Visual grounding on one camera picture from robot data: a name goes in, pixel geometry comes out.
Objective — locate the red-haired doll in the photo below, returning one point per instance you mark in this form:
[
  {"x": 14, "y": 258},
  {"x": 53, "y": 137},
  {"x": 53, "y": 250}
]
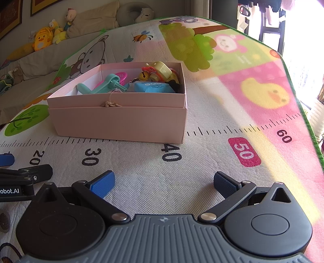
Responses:
[{"x": 68, "y": 19}]

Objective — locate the orange toy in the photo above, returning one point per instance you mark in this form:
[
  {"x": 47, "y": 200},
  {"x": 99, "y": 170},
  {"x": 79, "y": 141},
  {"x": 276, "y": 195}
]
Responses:
[{"x": 149, "y": 69}]

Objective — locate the beige pillow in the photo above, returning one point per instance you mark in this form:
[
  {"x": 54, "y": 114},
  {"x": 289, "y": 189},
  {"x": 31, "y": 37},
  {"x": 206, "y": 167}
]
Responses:
[{"x": 93, "y": 19}]

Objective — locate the yellow toy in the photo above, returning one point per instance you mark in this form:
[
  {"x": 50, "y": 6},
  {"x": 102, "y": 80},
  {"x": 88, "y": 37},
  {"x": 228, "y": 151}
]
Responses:
[{"x": 163, "y": 69}]

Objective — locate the beige sofa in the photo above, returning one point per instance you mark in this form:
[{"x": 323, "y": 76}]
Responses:
[{"x": 33, "y": 65}]

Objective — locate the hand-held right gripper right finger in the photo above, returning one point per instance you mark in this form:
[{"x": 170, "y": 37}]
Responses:
[{"x": 225, "y": 184}]

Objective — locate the yellow duck plush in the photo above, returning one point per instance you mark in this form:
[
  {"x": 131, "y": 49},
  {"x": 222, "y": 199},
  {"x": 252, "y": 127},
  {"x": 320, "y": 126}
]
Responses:
[{"x": 58, "y": 32}]

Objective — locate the grey neck pillow plush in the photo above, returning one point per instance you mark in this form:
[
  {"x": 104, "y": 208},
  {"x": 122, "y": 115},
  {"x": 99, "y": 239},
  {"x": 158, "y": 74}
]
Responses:
[{"x": 136, "y": 14}]

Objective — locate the printed play mat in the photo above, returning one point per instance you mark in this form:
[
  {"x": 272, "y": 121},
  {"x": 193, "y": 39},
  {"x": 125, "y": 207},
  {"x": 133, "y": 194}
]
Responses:
[{"x": 202, "y": 121}]

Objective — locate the teal plastic toy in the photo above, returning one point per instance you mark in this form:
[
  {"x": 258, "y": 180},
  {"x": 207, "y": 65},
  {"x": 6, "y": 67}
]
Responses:
[{"x": 87, "y": 88}]

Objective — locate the narrow red framed picture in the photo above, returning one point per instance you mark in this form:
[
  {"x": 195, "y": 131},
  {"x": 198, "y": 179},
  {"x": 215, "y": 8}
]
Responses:
[{"x": 8, "y": 17}]

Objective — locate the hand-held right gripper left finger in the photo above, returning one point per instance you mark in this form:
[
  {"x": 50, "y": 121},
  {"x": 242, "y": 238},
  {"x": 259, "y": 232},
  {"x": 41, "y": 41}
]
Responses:
[{"x": 102, "y": 184}]

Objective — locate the blue packet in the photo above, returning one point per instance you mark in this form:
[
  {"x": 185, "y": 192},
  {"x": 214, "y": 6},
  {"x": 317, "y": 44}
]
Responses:
[{"x": 151, "y": 87}]

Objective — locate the golden bell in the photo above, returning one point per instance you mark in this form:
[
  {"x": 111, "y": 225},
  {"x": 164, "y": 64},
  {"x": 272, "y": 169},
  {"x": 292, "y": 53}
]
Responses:
[{"x": 143, "y": 76}]

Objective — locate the large red framed picture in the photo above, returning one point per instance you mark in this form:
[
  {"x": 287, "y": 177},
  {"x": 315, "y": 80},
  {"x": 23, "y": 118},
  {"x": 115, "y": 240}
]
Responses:
[{"x": 43, "y": 6}]

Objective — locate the pink cardboard box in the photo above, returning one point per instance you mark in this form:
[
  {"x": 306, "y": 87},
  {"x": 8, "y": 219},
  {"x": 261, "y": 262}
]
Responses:
[{"x": 114, "y": 124}]

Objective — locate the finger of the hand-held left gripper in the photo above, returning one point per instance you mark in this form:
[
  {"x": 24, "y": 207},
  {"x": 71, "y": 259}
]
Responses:
[
  {"x": 30, "y": 173},
  {"x": 5, "y": 159}
]

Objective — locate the orange-yellow duck plush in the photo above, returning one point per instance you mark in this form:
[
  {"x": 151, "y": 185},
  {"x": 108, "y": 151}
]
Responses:
[{"x": 43, "y": 39}]

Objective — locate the pink plastic toy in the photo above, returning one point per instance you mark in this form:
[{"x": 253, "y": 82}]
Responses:
[{"x": 121, "y": 75}]

